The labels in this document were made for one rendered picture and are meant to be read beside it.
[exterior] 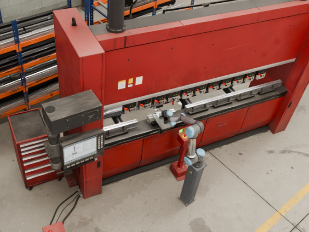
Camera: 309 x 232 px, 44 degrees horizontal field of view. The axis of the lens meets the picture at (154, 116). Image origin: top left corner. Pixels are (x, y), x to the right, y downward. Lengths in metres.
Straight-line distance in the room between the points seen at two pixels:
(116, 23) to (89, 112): 0.91
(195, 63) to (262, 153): 2.23
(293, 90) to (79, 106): 3.50
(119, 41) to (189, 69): 1.11
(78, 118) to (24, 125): 1.35
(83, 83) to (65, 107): 0.33
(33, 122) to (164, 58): 1.75
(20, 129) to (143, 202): 1.85
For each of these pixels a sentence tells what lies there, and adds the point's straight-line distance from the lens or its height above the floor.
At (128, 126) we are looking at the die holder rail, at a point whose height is 0.92.
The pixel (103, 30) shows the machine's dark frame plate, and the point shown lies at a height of 2.30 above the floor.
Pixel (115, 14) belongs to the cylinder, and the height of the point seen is 2.50.
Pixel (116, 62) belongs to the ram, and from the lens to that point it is 4.04.
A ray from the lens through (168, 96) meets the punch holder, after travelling 4.78.
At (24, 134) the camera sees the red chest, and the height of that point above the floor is 0.98.
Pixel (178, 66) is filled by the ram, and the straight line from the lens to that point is 4.50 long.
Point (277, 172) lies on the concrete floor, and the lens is 6.10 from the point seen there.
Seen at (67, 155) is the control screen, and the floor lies 1.43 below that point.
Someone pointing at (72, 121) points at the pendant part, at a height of 1.86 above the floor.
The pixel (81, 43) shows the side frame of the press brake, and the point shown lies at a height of 2.30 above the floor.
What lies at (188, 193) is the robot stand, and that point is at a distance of 5.11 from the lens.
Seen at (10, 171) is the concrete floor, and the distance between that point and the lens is 5.65.
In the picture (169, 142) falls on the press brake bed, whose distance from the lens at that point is 5.28.
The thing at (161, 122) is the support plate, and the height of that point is 1.00.
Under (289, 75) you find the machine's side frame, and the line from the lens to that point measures 6.03.
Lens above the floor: 4.41
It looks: 44 degrees down
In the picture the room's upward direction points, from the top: 9 degrees clockwise
